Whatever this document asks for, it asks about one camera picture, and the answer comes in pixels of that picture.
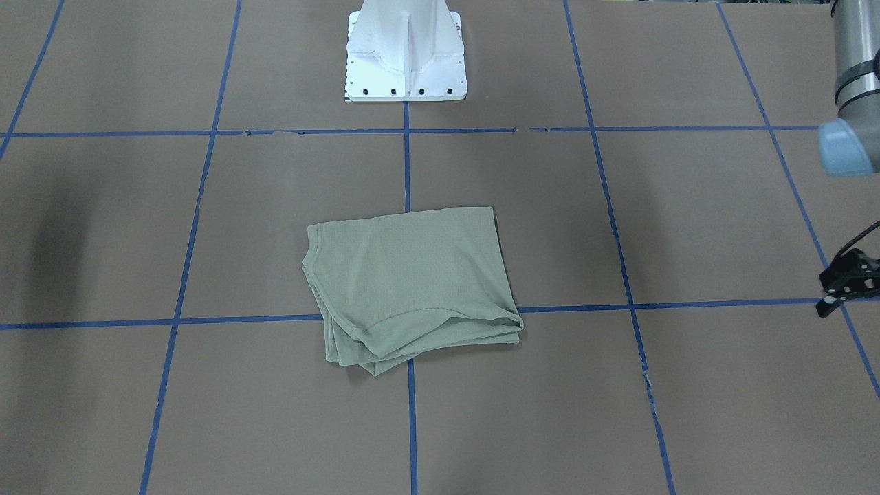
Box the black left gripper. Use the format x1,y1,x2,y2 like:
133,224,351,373
816,250,879,318

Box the olive green long-sleeve shirt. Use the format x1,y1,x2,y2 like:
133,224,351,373
302,206,525,376

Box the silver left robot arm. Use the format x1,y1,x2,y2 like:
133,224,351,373
816,1,879,318

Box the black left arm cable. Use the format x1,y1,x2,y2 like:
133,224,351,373
830,220,880,265

